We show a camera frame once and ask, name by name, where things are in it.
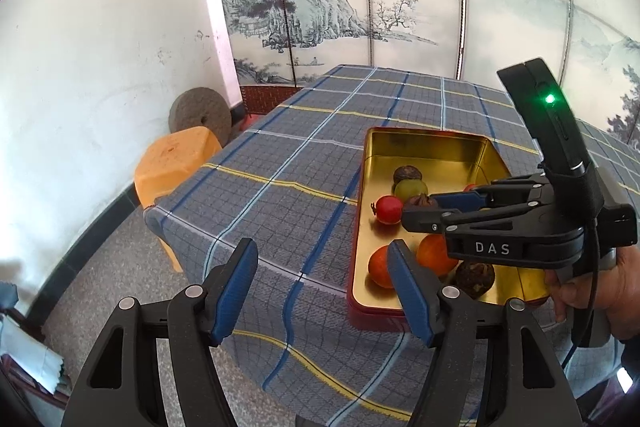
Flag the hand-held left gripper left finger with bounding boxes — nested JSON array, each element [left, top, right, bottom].
[[61, 237, 259, 427]]

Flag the black cable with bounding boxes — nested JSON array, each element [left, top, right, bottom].
[[560, 202, 603, 373]]

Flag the blue plaid tablecloth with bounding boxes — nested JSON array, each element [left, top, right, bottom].
[[142, 64, 640, 425]]

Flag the red lattice panel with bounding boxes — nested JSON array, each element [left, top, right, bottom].
[[239, 83, 303, 118]]

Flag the orange tangerine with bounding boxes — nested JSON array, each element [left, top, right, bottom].
[[368, 245, 401, 289], [416, 234, 460, 277]]

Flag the blue object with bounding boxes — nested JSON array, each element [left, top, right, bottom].
[[0, 282, 21, 310]]

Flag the red tomato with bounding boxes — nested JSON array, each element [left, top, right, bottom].
[[371, 195, 405, 225]]

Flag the round grey millstone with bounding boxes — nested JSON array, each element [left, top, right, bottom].
[[168, 87, 232, 142]]

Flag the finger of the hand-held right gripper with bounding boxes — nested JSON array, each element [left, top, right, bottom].
[[431, 174, 551, 210], [401, 202, 551, 236]]

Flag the dark brown walnut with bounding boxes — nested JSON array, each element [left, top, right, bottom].
[[455, 260, 496, 299], [403, 193, 440, 212], [392, 165, 423, 186]]

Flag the white paper sheet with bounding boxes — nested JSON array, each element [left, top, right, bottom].
[[0, 314, 66, 393]]

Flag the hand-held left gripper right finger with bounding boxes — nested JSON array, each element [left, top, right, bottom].
[[387, 239, 583, 427]]

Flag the green tomato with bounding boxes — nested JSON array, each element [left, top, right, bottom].
[[394, 179, 429, 202]]

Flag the orange plastic stool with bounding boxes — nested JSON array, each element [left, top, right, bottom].
[[134, 126, 223, 273]]

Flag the gold metal tin tray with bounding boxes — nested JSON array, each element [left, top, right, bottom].
[[348, 127, 551, 319]]

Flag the person's right hand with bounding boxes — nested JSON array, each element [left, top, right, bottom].
[[545, 243, 640, 342]]

